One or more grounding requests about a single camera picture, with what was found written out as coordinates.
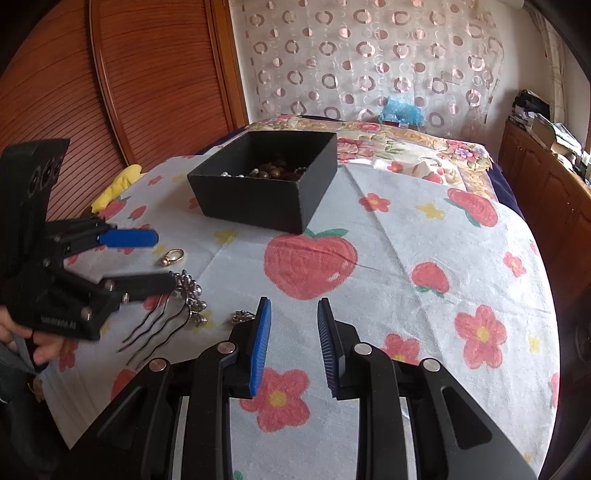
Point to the floral bed quilt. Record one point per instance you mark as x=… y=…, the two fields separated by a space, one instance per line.
x=456 y=163

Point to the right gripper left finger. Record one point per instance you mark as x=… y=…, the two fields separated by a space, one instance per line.
x=230 y=369

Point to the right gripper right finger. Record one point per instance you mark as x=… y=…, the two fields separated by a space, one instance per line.
x=358 y=370

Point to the person's left hand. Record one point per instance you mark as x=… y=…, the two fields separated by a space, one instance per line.
x=48 y=347

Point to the strawberry print white cloth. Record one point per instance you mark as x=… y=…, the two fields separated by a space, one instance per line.
x=420 y=269

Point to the navy blue blanket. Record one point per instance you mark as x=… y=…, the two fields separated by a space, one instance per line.
x=502 y=189

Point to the side window curtain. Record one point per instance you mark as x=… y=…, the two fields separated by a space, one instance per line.
x=554 y=49

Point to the wooden side cabinet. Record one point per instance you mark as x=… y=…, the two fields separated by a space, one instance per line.
x=556 y=206

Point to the wooden slatted wardrobe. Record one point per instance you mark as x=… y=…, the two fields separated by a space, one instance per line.
x=126 y=82

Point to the blue wrapped box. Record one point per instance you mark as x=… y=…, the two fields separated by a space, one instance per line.
x=400 y=112

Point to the pink circle pattern curtain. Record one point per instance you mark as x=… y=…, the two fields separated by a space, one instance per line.
x=347 y=60

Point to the black jewelry box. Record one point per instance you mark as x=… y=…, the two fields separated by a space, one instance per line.
x=268 y=179

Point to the metal hair comb pin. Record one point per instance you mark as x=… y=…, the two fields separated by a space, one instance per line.
x=183 y=308

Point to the yellow plush toy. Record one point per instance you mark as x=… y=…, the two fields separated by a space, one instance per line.
x=127 y=177

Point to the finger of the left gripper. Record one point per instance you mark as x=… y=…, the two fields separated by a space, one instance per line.
x=138 y=287
x=129 y=238

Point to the pile of clutter on cabinet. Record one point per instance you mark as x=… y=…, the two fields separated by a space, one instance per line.
x=531 y=113

